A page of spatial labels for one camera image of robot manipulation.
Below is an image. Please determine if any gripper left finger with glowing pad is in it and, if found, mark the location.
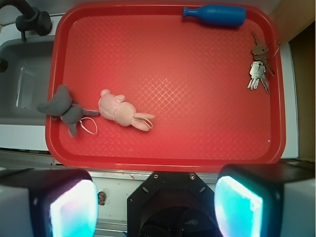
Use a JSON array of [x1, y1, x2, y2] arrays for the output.
[[0, 168, 98, 237]]

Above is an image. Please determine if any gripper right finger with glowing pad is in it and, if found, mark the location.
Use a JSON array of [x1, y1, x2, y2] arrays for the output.
[[214, 163, 316, 237]]

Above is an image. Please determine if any silver key bunch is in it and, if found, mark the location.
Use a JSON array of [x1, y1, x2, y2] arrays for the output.
[[247, 31, 275, 94]]

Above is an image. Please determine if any grey plush bunny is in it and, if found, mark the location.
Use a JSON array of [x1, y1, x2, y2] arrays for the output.
[[36, 85, 100, 137]]

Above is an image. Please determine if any grey toy sink basin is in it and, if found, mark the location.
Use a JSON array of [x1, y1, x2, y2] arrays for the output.
[[0, 36, 54, 125]]

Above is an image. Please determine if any pink plush bunny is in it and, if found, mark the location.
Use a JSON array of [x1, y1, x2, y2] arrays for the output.
[[98, 89, 155, 132]]

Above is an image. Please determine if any red plastic tray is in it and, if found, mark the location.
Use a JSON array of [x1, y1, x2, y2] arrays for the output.
[[45, 1, 286, 172]]

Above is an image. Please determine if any grey toy faucet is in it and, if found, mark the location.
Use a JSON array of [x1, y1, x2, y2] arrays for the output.
[[0, 0, 53, 73]]

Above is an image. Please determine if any blue plastic bottle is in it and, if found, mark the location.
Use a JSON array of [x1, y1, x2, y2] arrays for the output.
[[183, 4, 246, 27]]

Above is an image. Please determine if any black octagonal mount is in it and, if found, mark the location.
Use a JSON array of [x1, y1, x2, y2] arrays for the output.
[[127, 172, 222, 237]]

